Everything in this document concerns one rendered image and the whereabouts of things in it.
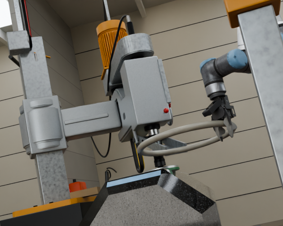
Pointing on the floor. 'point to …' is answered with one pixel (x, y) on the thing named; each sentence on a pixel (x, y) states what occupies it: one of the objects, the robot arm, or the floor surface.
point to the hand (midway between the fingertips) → (225, 136)
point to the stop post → (269, 78)
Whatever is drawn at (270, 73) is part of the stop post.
